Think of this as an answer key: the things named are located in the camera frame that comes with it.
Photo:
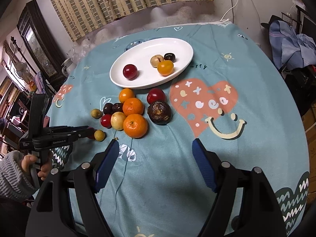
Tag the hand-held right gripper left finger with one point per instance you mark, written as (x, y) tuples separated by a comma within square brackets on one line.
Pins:
[(108, 163)]

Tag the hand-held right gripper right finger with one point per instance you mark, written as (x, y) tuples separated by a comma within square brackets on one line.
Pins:
[(202, 163)]

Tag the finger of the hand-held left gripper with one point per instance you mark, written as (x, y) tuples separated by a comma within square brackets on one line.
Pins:
[(56, 128), (81, 133)]

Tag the tan longan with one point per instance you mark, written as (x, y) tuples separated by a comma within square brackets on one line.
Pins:
[(100, 135)]

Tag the bright red cherry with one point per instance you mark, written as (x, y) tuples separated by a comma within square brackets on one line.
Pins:
[(105, 121)]

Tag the dark red cherry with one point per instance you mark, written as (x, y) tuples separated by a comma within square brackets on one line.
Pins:
[(118, 107), (107, 108)]

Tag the pale yellow round fruit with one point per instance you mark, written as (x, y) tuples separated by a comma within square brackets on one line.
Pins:
[(118, 121)]

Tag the large mandarin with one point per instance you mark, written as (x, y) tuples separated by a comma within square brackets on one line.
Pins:
[(135, 126)]

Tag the medium mandarin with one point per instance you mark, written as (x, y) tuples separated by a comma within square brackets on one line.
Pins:
[(133, 106)]

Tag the small smooth orange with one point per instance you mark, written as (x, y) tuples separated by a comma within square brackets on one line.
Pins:
[(127, 95)]

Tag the dark brown passion fruit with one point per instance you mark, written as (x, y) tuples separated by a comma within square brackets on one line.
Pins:
[(159, 112)]

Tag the white oval plate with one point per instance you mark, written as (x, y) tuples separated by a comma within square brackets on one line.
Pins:
[(148, 51)]

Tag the person's left hand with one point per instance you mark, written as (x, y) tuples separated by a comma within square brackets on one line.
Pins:
[(45, 170)]

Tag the teal printed tablecloth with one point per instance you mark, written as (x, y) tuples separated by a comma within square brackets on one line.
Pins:
[(172, 153)]

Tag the wooden bookshelf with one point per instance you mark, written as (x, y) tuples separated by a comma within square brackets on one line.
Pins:
[(8, 88)]

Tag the white electric fan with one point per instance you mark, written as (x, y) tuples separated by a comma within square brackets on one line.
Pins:
[(21, 68)]

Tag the white jug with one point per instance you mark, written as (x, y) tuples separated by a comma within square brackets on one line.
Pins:
[(68, 66)]

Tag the dark carved wooden cabinet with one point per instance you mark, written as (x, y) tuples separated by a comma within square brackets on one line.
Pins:
[(37, 44)]

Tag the dark wooden coat stand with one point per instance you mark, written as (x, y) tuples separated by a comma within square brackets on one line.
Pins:
[(15, 45)]

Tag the clear plastic bag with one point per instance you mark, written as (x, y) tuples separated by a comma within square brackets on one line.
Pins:
[(80, 49)]

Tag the large red plum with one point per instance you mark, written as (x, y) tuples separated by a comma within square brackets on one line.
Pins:
[(129, 71)]

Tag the smooth orange kumquat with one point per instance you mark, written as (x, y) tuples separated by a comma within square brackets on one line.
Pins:
[(165, 68)]

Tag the beige speckled fruit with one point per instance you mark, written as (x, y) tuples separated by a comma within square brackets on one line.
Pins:
[(155, 60)]

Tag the dark purple grape on plate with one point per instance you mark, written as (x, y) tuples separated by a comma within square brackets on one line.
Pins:
[(169, 56)]

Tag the checked beige curtain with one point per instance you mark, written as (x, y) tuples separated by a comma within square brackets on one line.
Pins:
[(123, 0)]

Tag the blue clothes pile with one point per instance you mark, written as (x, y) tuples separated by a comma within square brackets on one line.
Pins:
[(284, 44)]

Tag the black hat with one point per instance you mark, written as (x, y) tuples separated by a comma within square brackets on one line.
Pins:
[(272, 19)]

